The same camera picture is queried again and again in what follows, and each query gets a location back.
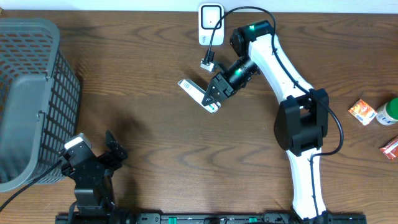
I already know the white green medicine box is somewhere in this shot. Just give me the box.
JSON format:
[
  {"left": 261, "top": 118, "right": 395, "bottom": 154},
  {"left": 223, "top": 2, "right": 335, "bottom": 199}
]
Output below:
[{"left": 178, "top": 79, "right": 221, "bottom": 113}]

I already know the small orange snack box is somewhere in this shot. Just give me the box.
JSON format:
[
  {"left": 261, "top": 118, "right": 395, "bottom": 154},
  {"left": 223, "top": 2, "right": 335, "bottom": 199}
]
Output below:
[{"left": 348, "top": 99, "right": 377, "bottom": 126}]

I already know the green lid white jar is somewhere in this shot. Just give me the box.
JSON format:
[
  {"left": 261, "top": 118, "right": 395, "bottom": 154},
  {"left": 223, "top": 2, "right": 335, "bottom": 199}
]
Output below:
[{"left": 376, "top": 98, "right": 398, "bottom": 126}]

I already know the red Top chocolate bar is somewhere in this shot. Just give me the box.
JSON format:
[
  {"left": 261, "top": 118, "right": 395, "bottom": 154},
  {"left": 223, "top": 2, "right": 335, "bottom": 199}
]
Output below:
[{"left": 379, "top": 136, "right": 398, "bottom": 160}]

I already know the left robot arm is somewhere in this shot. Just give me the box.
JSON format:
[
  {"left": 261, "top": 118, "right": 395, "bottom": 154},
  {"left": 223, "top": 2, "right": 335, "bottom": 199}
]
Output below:
[{"left": 55, "top": 131, "right": 131, "bottom": 223}]

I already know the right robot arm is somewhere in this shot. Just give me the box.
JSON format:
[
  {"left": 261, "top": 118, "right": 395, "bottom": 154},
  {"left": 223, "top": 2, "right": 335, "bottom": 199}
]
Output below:
[{"left": 200, "top": 21, "right": 329, "bottom": 223}]

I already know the white barcode scanner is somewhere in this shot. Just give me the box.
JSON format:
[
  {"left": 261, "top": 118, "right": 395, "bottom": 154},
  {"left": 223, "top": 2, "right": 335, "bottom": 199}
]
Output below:
[{"left": 198, "top": 3, "right": 224, "bottom": 45}]

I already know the grey plastic mesh basket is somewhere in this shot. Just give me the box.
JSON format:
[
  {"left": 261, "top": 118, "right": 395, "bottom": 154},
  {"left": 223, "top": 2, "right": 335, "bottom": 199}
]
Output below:
[{"left": 1, "top": 18, "right": 81, "bottom": 192}]

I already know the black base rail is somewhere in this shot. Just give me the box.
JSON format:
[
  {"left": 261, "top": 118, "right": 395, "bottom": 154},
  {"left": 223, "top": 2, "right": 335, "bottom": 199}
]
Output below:
[{"left": 55, "top": 212, "right": 367, "bottom": 224}]

